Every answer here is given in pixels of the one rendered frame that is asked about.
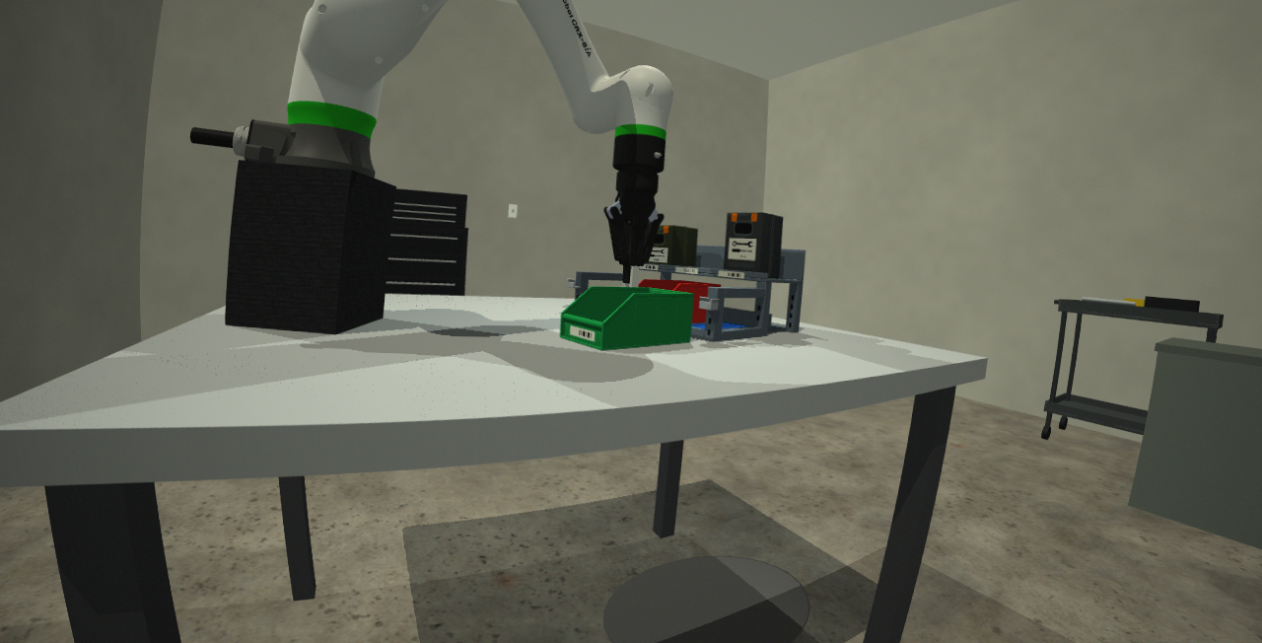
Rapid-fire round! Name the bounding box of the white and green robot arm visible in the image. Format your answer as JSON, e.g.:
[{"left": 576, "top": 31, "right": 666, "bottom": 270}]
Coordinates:
[{"left": 191, "top": 0, "right": 673, "bottom": 178}]

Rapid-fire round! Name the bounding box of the red bin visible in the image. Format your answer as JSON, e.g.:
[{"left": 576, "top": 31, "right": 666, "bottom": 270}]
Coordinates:
[{"left": 639, "top": 279, "right": 721, "bottom": 323}]

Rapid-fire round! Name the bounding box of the green bin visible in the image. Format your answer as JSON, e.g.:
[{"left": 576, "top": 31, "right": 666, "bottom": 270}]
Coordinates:
[{"left": 563, "top": 286, "right": 694, "bottom": 350}]

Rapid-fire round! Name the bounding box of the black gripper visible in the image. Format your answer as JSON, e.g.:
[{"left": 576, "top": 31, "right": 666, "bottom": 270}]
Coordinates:
[{"left": 604, "top": 170, "right": 665, "bottom": 287}]

